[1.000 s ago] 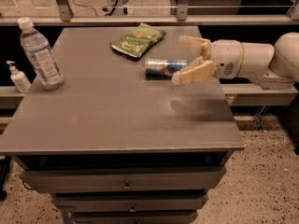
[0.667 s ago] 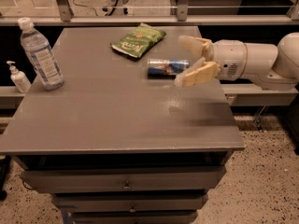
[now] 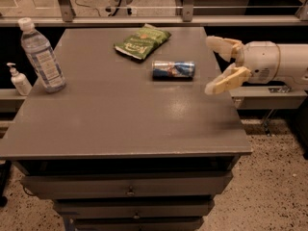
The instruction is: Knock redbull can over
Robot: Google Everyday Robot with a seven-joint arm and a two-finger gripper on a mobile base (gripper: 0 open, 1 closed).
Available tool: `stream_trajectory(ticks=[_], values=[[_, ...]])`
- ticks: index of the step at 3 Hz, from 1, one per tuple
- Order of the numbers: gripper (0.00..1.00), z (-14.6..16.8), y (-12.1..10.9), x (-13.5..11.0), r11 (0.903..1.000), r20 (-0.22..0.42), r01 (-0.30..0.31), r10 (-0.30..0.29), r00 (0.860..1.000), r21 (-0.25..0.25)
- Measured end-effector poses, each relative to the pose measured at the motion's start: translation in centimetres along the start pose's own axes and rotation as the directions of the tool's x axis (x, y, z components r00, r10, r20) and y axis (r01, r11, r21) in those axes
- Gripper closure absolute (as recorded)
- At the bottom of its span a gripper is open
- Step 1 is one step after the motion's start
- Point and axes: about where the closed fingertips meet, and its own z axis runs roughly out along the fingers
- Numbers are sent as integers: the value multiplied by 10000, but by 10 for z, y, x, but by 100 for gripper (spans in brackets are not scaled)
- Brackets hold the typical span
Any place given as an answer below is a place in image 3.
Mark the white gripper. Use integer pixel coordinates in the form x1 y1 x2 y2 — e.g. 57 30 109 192
205 36 280 95

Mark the redbull can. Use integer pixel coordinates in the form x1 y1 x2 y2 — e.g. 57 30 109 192
152 61 195 79

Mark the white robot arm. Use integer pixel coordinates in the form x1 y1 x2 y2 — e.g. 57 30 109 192
205 36 308 95

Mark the green chip bag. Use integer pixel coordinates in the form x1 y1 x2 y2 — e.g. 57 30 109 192
114 24 171 61

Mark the grey drawer cabinet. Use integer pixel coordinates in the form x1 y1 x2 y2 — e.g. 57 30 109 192
0 28 250 231

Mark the clear plastic water bottle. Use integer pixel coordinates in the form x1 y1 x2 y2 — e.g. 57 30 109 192
18 17 65 93

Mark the top grey drawer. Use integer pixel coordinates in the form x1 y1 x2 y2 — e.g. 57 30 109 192
21 171 233 199

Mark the grey drawer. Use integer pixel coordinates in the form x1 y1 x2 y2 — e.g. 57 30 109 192
54 199 215 218
21 171 233 199

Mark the middle grey drawer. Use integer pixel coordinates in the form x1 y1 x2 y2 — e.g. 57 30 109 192
54 199 215 218

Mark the white pump dispenser bottle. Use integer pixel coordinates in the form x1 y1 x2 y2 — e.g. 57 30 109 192
7 63 32 96

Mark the metal railing frame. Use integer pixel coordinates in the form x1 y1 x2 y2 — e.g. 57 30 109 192
0 0 307 27

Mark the black cable on floor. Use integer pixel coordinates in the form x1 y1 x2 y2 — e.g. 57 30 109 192
67 0 102 17

